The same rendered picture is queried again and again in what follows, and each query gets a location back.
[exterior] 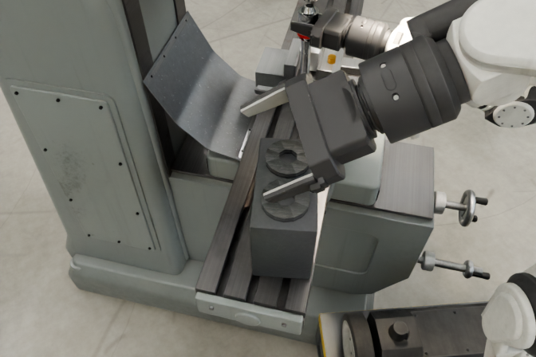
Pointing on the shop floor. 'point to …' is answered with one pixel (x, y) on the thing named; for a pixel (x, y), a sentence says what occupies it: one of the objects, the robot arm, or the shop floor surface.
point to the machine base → (153, 288)
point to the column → (96, 98)
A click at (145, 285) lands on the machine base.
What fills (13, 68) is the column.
